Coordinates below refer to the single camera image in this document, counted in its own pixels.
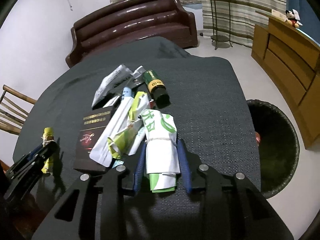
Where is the white green paper bag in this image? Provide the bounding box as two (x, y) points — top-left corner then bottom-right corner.
(140, 109), (181, 193)

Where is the yellow green wrapper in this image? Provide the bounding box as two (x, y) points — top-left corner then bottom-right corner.
(108, 91), (150, 159)

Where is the long white sachet green print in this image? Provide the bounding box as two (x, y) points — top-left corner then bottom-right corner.
(89, 96), (133, 167)

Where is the dark red cigarette box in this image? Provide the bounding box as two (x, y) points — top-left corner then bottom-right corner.
(73, 106), (115, 172)

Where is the light blue stick sachet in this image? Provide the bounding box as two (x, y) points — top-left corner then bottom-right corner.
(121, 87), (133, 102)

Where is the silver foil torn wrapper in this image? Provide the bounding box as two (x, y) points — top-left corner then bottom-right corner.
(129, 66), (146, 89)

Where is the black woven trash bin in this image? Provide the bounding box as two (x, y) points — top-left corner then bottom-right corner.
(247, 99), (300, 199)

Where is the wooden chair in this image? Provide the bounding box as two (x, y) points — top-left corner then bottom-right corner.
(1, 85), (37, 135)

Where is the dark green tablecloth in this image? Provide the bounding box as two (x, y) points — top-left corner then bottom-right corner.
(12, 36), (262, 240)

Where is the green yellow small bottle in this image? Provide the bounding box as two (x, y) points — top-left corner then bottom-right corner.
(143, 70), (170, 108)

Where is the white grey pouch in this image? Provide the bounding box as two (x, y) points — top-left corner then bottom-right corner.
(92, 64), (133, 108)

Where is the black metal plant stand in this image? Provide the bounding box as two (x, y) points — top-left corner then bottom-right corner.
(205, 0), (234, 51)

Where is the dark red leather sofa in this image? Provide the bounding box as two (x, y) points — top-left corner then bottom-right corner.
(66, 0), (198, 68)

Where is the wooden sideboard cabinet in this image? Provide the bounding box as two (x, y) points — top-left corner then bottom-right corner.
(251, 14), (319, 149)

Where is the striped beige curtain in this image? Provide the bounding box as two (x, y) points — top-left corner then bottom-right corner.
(201, 0), (286, 47)

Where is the small cardboard box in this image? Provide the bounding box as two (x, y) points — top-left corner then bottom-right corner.
(271, 9), (287, 21)

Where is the mickey mouse plush toy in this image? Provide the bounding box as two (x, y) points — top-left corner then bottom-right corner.
(285, 9), (302, 28)

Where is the blue curtain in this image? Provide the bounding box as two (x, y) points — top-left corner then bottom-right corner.
(286, 0), (320, 43)

